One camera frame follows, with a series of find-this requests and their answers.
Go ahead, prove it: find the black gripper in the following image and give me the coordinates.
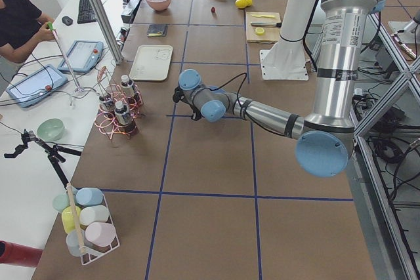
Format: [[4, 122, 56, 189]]
[[173, 87, 184, 103]]

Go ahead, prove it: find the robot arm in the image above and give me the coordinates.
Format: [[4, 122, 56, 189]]
[[173, 0, 385, 177]]

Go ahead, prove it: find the cream bear tray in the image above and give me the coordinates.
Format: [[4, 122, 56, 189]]
[[129, 45, 173, 81]]

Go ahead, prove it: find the dark drink bottle right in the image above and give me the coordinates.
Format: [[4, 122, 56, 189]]
[[121, 75, 135, 104]]

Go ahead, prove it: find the dark drink bottle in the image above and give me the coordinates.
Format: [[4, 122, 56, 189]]
[[114, 101, 137, 134], [121, 75, 135, 104], [99, 93, 115, 119]]

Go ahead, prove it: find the dark drink bottle front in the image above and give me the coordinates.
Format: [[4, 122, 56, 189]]
[[114, 101, 137, 134]]

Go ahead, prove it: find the grey yellow folded cloth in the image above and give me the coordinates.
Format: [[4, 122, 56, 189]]
[[147, 24, 168, 37]]

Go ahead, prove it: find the dark drink bottle left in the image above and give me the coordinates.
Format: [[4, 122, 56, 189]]
[[99, 93, 115, 119]]

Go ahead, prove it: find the teach pendant far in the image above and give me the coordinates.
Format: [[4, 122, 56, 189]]
[[66, 40, 104, 73]]

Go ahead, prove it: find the teach pendant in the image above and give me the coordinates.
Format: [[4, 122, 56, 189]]
[[66, 40, 104, 73], [6, 64, 68, 108]]

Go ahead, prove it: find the steel rod black cap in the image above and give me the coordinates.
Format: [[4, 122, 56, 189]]
[[250, 22, 282, 28]]

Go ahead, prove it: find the yellow lemon front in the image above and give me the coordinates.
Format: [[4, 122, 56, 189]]
[[235, 0, 248, 9]]

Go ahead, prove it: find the wooden cutting board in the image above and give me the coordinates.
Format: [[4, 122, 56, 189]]
[[245, 12, 282, 43]]

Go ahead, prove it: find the yellow plastic knife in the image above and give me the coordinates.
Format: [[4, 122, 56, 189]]
[[251, 14, 276, 18]]

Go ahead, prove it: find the black keyboard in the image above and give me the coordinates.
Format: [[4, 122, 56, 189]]
[[77, 0, 96, 24]]

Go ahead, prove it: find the green bowl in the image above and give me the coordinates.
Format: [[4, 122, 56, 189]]
[[37, 118, 65, 142]]

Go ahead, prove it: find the computer mouse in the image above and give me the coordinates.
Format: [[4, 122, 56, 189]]
[[62, 16, 73, 26]]

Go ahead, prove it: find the blue cup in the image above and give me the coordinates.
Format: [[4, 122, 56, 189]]
[[76, 188, 103, 207]]

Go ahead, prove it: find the teach pendant near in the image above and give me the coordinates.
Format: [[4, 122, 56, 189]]
[[6, 64, 68, 108]]

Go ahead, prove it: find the white cup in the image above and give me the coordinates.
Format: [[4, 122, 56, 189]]
[[79, 205, 110, 226]]

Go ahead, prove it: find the pink cup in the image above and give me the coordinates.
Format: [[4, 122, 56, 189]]
[[85, 222, 116, 247]]

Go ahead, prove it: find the yellow cup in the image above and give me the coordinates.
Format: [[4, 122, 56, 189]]
[[61, 206, 75, 234]]

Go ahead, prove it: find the seated person black shirt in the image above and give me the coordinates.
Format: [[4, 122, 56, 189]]
[[1, 0, 54, 64]]

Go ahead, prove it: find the red cylinder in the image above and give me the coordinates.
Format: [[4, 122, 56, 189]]
[[1, 241, 43, 268]]

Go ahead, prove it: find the copper wire bottle rack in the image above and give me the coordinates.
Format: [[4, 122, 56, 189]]
[[94, 66, 144, 139]]

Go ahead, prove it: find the black camera tripod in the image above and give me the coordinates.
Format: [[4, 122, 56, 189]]
[[3, 130, 83, 192]]

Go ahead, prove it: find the aluminium frame post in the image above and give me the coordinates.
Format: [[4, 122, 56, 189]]
[[89, 0, 123, 65]]

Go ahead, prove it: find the white wire cup rack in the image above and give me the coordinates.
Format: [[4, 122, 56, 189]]
[[66, 184, 120, 265]]

